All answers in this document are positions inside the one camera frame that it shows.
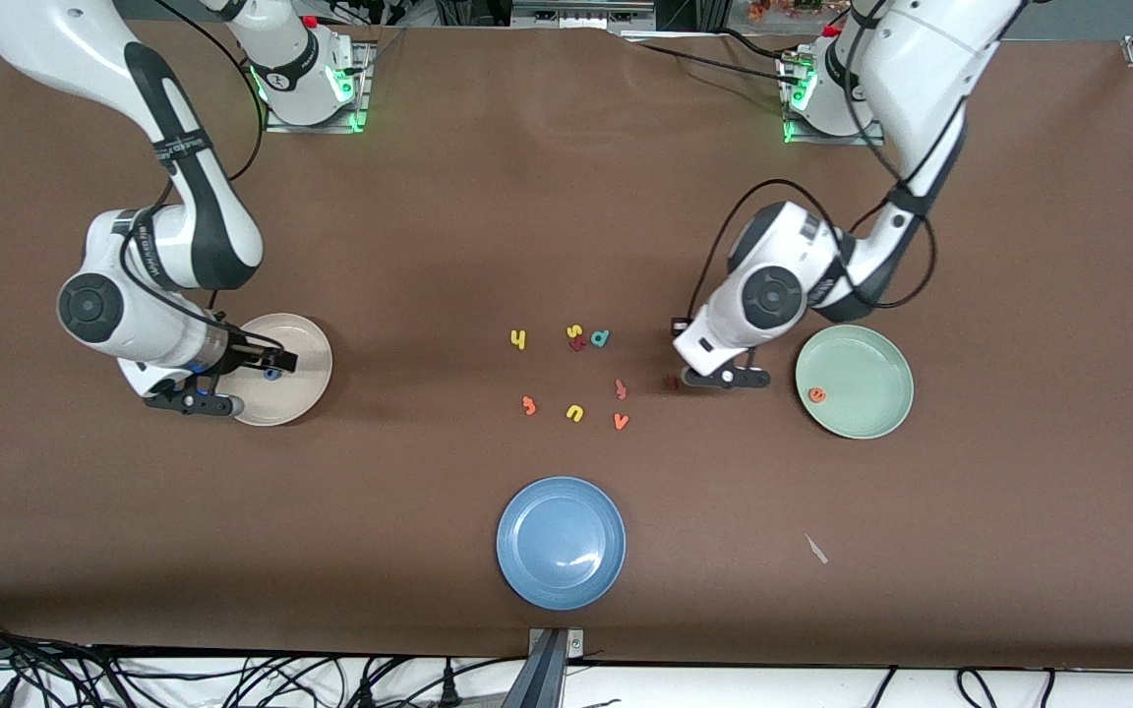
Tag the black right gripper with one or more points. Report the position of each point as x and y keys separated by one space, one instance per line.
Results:
x=250 y=354

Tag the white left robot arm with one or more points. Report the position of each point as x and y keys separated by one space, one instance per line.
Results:
x=921 y=59

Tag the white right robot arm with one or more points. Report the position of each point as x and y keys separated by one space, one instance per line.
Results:
x=55 y=39

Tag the beige round plate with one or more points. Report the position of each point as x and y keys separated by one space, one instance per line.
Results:
x=306 y=393

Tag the green round plate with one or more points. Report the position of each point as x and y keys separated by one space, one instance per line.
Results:
x=862 y=374

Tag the blue round plate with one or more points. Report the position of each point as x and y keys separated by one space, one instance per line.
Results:
x=561 y=543

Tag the white paper scrap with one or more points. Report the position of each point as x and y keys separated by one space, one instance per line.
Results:
x=815 y=549

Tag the grey power strip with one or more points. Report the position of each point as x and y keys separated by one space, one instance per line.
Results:
x=576 y=15

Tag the orange flower decoration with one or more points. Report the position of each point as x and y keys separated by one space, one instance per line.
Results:
x=783 y=8

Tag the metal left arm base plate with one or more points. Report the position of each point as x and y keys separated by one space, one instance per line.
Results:
x=822 y=140

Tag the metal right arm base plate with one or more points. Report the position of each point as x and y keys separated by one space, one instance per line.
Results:
x=364 y=98

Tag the grey metal camera bracket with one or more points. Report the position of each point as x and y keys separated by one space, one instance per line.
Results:
x=552 y=669

